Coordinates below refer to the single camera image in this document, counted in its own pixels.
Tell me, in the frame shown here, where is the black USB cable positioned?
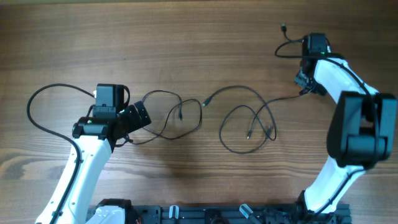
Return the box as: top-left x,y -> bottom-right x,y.
201,22 -> 312,155

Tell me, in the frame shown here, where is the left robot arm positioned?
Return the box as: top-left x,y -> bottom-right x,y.
36,84 -> 151,223

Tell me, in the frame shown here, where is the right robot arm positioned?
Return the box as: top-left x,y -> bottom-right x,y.
294,33 -> 397,221

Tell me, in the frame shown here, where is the right camera black cable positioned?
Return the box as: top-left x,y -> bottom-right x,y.
274,37 -> 383,218

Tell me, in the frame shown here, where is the camera black cable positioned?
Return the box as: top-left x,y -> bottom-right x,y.
274,37 -> 383,218
26,83 -> 131,224

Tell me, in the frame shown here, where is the left camera black cable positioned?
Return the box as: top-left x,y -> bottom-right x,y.
26,83 -> 131,224

